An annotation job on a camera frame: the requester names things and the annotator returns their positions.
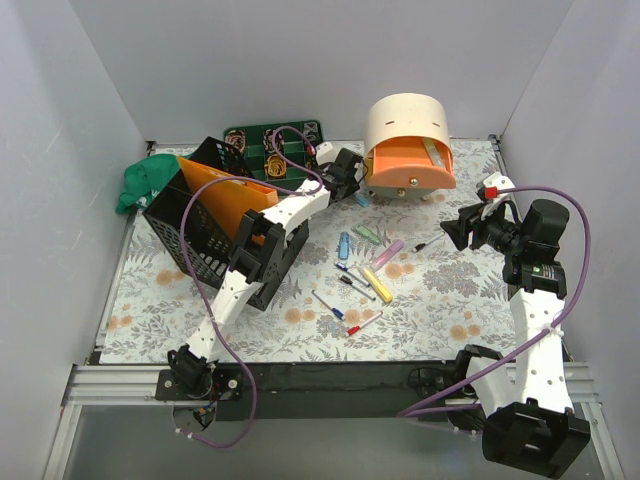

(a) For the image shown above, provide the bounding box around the grey marker light-blue cap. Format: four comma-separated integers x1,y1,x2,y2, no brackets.
354,193,370,208

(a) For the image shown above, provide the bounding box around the round cream drawer cabinet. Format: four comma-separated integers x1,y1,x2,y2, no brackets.
364,93,456,198

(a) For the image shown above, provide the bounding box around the pink highlighter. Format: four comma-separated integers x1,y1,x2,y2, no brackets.
372,240,404,271

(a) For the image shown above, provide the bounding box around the green highlighter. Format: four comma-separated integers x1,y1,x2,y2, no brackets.
424,138,445,168

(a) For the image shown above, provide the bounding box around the yellow highlighter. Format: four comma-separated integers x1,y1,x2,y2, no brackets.
359,267,393,304

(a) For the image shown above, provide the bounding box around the orange file folder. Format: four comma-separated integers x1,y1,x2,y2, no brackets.
177,157,278,240

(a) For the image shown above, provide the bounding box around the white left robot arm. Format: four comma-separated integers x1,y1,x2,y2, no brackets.
168,148,364,400

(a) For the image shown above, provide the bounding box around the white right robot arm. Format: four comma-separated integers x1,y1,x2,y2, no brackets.
440,199,591,479

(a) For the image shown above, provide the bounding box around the blue correction tape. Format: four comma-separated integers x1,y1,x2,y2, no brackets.
338,231,350,260

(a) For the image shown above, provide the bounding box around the green compartment tray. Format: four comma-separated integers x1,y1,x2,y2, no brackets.
224,120,324,190

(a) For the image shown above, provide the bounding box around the small white marker blue cap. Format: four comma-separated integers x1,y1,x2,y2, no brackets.
335,262,370,287

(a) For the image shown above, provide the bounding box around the floral table mat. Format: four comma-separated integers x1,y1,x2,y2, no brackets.
99,139,516,364

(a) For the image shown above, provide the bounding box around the white marker black cap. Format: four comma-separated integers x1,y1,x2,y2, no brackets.
339,275,376,301

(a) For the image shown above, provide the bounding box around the white marker red cap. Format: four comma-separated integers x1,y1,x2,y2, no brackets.
347,311,384,337

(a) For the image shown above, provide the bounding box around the green cloth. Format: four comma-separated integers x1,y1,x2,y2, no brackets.
115,154,180,214

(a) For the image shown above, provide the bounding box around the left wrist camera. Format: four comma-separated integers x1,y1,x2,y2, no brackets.
307,142,338,168

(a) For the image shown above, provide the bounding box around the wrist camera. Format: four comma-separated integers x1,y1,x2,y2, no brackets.
478,172,515,220
307,142,338,168

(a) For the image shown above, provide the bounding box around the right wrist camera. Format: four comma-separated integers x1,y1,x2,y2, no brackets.
478,172,515,220

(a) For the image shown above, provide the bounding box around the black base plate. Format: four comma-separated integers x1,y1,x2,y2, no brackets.
155,360,462,421

